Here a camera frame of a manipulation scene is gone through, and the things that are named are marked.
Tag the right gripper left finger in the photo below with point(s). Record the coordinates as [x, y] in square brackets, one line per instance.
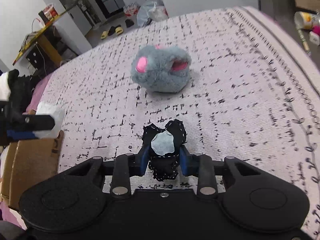
[125, 167]

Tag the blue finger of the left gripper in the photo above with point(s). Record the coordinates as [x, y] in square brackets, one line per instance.
[21, 135]

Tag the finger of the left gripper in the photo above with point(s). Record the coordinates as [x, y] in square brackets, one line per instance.
[32, 123]

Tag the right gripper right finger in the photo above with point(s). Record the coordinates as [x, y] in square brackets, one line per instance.
[201, 167]

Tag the white soft ball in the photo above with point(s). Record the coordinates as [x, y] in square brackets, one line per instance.
[58, 115]

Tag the black felt panda toy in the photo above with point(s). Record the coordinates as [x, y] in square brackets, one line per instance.
[164, 148]

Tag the grey plush mouse toy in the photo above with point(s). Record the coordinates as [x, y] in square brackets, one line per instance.
[161, 69]

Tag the white fluffy garment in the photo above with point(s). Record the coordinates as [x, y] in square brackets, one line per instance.
[6, 80]

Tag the black clothes pile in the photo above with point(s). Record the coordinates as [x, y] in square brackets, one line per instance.
[21, 88]

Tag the brown cardboard box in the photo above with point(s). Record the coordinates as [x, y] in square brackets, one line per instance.
[25, 163]

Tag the round white side table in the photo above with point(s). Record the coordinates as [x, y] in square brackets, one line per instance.
[36, 37]

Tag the mauve bed sheet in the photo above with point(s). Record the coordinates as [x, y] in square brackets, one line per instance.
[29, 157]

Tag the white black patterned blanket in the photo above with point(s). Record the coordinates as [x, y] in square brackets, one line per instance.
[253, 94]

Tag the red snack box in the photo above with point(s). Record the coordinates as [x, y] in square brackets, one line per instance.
[48, 13]

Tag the yellow slipper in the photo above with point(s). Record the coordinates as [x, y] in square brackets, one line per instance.
[104, 35]
[119, 30]

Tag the black slipper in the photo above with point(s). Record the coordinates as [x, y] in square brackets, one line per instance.
[129, 23]

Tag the water bottle pack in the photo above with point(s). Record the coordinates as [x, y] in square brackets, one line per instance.
[131, 10]

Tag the grey plastic bags pile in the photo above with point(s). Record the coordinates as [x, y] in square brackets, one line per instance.
[151, 10]

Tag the yellow white cup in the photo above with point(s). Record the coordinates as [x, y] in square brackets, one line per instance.
[305, 20]

